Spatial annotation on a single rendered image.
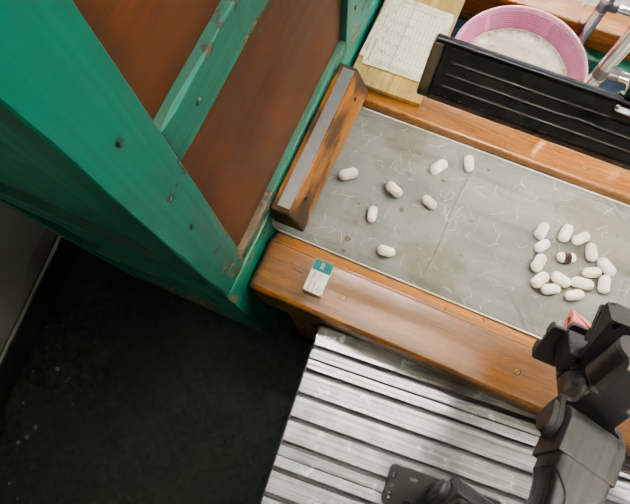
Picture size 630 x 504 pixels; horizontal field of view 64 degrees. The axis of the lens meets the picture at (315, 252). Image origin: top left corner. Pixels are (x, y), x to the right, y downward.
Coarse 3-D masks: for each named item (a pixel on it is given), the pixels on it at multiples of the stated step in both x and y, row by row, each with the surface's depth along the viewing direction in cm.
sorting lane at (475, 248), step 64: (384, 128) 99; (384, 192) 96; (448, 192) 96; (512, 192) 95; (576, 192) 95; (384, 256) 93; (448, 256) 92; (512, 256) 92; (576, 256) 92; (512, 320) 89
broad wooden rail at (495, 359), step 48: (288, 240) 93; (288, 288) 89; (336, 288) 89; (384, 288) 89; (384, 336) 87; (432, 336) 86; (480, 336) 86; (528, 336) 88; (480, 384) 84; (528, 384) 84; (624, 432) 82
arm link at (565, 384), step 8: (560, 376) 66; (568, 376) 65; (576, 376) 64; (584, 376) 64; (560, 384) 65; (568, 384) 64; (576, 384) 63; (584, 384) 62; (560, 392) 64; (568, 392) 63; (576, 392) 62
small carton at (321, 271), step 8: (320, 264) 88; (328, 264) 88; (312, 272) 88; (320, 272) 88; (328, 272) 88; (312, 280) 87; (320, 280) 87; (328, 280) 88; (304, 288) 87; (312, 288) 87; (320, 288) 87; (320, 296) 87
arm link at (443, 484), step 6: (444, 480) 78; (438, 486) 78; (444, 486) 77; (450, 486) 77; (432, 492) 79; (438, 492) 77; (444, 492) 76; (432, 498) 78; (438, 498) 77; (444, 498) 76
